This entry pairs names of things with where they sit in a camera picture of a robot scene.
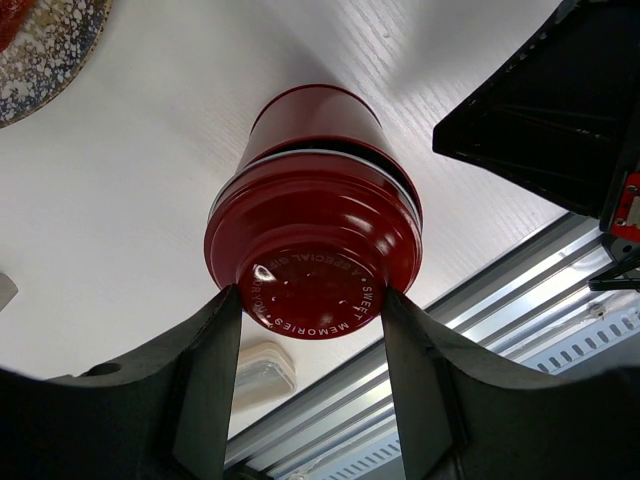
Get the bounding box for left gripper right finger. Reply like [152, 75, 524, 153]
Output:
[380, 288, 640, 480]

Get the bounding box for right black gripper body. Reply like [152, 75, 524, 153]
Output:
[588, 146, 639, 291]

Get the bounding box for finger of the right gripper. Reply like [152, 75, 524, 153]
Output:
[432, 1, 639, 218]

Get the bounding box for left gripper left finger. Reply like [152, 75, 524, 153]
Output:
[1, 286, 242, 479]

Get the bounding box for metal serving tongs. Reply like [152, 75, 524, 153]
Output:
[0, 273, 18, 311]

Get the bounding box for silver tin lid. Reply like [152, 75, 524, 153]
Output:
[204, 149, 423, 341]

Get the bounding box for red tin can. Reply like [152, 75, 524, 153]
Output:
[239, 84, 419, 200]

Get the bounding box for speckled ceramic plate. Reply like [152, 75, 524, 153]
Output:
[1, 1, 113, 128]

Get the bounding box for red sausage bottom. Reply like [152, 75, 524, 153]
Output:
[0, 0, 34, 51]

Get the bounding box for aluminium mounting rail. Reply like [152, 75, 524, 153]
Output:
[225, 215, 639, 479]

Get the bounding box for white slotted cable duct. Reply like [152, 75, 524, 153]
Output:
[269, 299, 640, 480]

